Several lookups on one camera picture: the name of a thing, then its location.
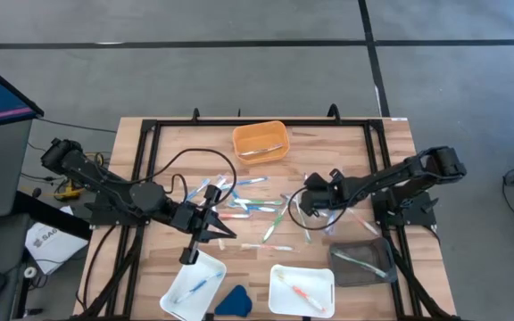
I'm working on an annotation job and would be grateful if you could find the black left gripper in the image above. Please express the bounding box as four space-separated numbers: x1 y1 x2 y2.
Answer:
170 185 238 267

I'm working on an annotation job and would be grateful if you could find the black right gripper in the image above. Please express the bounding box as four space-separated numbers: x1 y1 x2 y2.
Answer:
300 168 347 218

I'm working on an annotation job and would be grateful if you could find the white plastic bin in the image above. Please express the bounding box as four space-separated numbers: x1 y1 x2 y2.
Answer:
159 249 228 321
268 263 336 319

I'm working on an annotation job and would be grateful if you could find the orange plastic bin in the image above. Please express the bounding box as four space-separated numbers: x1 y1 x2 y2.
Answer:
231 119 291 166

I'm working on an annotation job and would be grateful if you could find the green toothbrush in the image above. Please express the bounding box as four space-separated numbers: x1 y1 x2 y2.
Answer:
232 198 284 207
331 250 390 280
261 199 294 244
292 193 314 245

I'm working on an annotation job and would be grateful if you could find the blue folded cloth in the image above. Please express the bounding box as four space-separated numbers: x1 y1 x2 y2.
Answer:
214 284 253 318

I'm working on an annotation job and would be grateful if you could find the dark grey mesh bin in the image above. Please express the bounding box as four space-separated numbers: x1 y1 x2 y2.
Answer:
327 236 399 288

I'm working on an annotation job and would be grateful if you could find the white printed paper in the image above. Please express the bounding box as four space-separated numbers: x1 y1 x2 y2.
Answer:
24 205 89 276

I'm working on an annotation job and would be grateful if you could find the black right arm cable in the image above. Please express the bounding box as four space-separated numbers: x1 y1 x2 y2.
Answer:
286 185 332 232

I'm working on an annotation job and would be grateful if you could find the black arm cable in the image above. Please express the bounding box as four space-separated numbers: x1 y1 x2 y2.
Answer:
147 147 239 210
286 185 332 232

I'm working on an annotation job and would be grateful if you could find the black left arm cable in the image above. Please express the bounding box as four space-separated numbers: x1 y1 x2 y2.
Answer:
147 147 239 210

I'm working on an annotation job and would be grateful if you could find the yellow cable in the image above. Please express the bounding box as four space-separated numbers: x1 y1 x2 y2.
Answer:
54 151 106 202

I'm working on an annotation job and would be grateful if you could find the black desk frame bar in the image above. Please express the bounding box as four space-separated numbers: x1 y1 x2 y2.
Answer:
12 190 94 241

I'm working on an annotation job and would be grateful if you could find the thin black monitor cable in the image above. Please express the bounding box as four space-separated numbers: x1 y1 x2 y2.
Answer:
37 115 119 134

